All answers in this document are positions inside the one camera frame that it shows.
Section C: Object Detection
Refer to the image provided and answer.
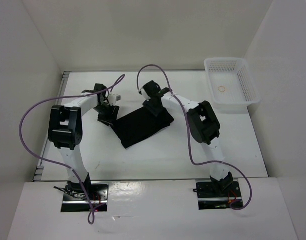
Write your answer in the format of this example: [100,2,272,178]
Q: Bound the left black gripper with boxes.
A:
[93,102,119,128]

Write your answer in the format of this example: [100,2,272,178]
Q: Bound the black skirt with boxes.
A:
[111,107,174,149]

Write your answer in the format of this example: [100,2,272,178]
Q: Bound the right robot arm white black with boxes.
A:
[138,81,233,197]

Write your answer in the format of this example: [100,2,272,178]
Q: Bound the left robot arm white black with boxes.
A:
[48,83,121,200]

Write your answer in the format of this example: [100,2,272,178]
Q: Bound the white plastic perforated basket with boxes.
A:
[204,57,261,111]

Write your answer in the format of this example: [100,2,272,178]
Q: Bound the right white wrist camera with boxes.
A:
[138,88,147,99]

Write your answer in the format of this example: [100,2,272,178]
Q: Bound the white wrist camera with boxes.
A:
[138,88,147,99]
[107,94,121,106]

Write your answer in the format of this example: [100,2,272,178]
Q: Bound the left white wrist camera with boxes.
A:
[107,94,121,106]

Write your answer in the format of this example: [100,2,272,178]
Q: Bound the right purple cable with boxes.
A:
[136,64,252,210]

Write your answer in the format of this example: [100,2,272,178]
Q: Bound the purple cable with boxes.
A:
[136,64,252,210]
[19,74,126,225]

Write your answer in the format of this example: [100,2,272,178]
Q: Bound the orange ring basket mark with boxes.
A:
[218,86,226,93]

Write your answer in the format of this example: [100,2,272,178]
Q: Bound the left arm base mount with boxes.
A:
[53,183,108,213]

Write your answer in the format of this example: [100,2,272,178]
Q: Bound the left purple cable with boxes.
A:
[19,74,126,225]

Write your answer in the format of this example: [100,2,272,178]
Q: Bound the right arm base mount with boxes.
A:
[193,180,243,210]

